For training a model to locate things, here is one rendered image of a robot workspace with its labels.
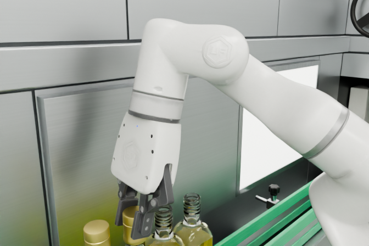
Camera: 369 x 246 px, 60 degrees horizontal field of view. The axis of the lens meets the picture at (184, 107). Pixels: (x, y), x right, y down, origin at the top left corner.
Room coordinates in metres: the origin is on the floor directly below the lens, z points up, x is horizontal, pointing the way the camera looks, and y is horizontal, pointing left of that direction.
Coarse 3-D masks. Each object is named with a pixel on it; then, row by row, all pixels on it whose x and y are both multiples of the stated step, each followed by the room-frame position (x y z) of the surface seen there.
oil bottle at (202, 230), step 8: (176, 224) 0.50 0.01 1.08; (184, 224) 0.49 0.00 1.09; (200, 224) 0.49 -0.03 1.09; (176, 232) 0.48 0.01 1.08; (184, 232) 0.47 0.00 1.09; (192, 232) 0.47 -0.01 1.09; (200, 232) 0.48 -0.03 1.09; (208, 232) 0.48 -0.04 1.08; (184, 240) 0.47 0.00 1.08; (192, 240) 0.46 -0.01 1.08; (200, 240) 0.47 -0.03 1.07; (208, 240) 0.48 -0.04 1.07
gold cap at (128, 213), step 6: (126, 210) 0.42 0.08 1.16; (132, 210) 0.42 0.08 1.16; (138, 210) 0.42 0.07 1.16; (126, 216) 0.40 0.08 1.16; (132, 216) 0.40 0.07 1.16; (126, 222) 0.40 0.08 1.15; (132, 222) 0.40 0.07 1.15; (126, 228) 0.40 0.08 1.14; (126, 234) 0.40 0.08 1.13; (126, 240) 0.40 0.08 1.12; (132, 240) 0.40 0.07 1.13; (138, 240) 0.40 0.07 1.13; (144, 240) 0.41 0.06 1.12
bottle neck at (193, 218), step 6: (186, 198) 0.49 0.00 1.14; (192, 198) 0.50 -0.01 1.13; (198, 198) 0.49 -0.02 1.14; (186, 204) 0.48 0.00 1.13; (192, 204) 0.48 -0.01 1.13; (198, 204) 0.48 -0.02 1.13; (186, 210) 0.48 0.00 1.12; (192, 210) 0.48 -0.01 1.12; (198, 210) 0.48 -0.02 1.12; (186, 216) 0.48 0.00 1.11; (192, 216) 0.48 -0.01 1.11; (198, 216) 0.49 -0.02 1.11; (186, 222) 0.48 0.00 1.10; (192, 222) 0.48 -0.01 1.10; (198, 222) 0.49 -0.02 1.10
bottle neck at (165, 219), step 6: (162, 210) 0.47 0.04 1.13; (168, 210) 0.45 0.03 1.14; (156, 216) 0.45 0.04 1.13; (162, 216) 0.44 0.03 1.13; (168, 216) 0.45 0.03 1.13; (156, 222) 0.45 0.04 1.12; (162, 222) 0.44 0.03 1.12; (168, 222) 0.45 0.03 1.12; (156, 228) 0.45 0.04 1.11; (162, 228) 0.44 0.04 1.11; (168, 228) 0.45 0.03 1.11; (156, 234) 0.45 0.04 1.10; (162, 234) 0.44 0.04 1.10; (168, 234) 0.45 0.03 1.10
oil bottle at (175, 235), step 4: (152, 236) 0.46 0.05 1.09; (172, 236) 0.45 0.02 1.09; (176, 236) 0.46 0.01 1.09; (148, 240) 0.45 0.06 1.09; (152, 240) 0.45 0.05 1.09; (156, 240) 0.45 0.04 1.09; (160, 240) 0.44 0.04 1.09; (164, 240) 0.44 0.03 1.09; (168, 240) 0.44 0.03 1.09; (172, 240) 0.45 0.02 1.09; (176, 240) 0.45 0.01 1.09; (180, 240) 0.45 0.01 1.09; (148, 244) 0.45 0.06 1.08; (152, 244) 0.44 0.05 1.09; (156, 244) 0.44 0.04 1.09; (160, 244) 0.44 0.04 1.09; (164, 244) 0.44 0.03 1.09; (168, 244) 0.44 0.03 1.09; (172, 244) 0.44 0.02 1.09; (176, 244) 0.44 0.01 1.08; (180, 244) 0.45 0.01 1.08; (184, 244) 0.46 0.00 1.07
